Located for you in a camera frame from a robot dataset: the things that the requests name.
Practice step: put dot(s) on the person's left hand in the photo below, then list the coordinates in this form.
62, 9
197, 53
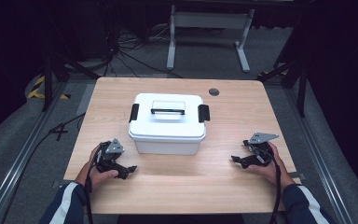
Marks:
97, 178

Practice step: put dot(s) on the black tape floor mark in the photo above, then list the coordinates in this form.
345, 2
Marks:
59, 130

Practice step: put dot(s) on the aluminium floor rail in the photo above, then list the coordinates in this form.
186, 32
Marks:
320, 155
18, 161

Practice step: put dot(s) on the white metal desk frame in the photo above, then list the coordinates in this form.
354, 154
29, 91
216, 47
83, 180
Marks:
211, 20

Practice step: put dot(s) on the yellow black floor tape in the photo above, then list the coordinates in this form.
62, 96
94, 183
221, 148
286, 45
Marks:
35, 91

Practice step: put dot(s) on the white plastic storage box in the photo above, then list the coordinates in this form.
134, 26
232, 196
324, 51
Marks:
167, 146

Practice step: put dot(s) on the black tripod stand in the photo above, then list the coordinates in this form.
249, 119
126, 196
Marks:
301, 84
48, 81

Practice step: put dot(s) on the person's right hand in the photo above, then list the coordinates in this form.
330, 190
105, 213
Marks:
268, 169

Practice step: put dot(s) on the grey round table grommet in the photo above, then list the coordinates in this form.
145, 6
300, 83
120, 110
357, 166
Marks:
213, 91

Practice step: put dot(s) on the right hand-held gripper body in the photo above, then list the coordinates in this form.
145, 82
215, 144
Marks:
261, 148

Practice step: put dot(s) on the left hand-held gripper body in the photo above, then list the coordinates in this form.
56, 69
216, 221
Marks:
109, 155

